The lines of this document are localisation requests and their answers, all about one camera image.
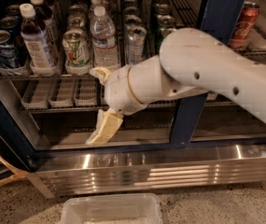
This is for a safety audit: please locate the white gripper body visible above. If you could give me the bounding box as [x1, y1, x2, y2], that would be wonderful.
[104, 65, 147, 116]

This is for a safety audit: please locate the front clear water bottle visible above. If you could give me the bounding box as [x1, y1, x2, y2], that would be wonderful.
[90, 6, 119, 69]

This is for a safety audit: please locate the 7up can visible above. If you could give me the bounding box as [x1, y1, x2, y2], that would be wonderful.
[63, 29, 91, 67]
[67, 16, 86, 31]

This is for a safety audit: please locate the blue pepsi can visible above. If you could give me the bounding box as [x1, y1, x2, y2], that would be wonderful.
[0, 16, 28, 66]
[0, 30, 20, 69]

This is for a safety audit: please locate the front green soda can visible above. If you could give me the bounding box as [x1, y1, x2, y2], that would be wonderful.
[156, 28, 176, 52]

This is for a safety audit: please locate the top wire shelf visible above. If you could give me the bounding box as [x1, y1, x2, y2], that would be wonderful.
[0, 0, 202, 81]

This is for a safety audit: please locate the front dark tea bottle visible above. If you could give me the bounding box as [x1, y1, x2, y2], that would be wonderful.
[20, 4, 56, 68]

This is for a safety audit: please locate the blue fridge door frame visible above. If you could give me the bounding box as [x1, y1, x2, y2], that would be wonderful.
[170, 0, 245, 145]

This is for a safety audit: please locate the dark tea bottle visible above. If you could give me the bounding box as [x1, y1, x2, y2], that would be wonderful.
[20, 4, 56, 68]
[30, 0, 58, 46]

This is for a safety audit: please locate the steel fridge base grille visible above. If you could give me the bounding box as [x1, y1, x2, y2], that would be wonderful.
[28, 144, 266, 199]

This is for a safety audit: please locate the front blue pepsi can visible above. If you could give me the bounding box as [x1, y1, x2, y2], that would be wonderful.
[0, 30, 20, 69]

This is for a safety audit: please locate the green soda can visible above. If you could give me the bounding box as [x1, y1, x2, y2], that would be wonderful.
[156, 28, 176, 52]
[157, 15, 175, 32]

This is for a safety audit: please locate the front silver energy can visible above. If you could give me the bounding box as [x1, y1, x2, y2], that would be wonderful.
[127, 26, 147, 65]

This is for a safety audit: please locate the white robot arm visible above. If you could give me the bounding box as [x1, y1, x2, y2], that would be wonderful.
[87, 28, 266, 146]

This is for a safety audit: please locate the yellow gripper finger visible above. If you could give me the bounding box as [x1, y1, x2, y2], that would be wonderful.
[89, 66, 111, 86]
[86, 108, 123, 146]

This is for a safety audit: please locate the red coca-cola can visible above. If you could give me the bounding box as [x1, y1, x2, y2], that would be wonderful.
[229, 1, 259, 49]

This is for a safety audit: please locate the lower wire shelf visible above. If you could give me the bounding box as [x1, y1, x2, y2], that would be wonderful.
[9, 77, 252, 115]

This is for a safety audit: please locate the wire shelf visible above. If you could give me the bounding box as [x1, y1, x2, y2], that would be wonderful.
[0, 0, 202, 81]
[9, 77, 252, 115]

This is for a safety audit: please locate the silver energy can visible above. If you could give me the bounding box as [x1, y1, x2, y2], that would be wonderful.
[127, 26, 147, 65]
[124, 15, 142, 34]

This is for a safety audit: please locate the clear plastic bin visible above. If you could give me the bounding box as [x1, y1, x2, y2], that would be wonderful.
[60, 193, 163, 224]

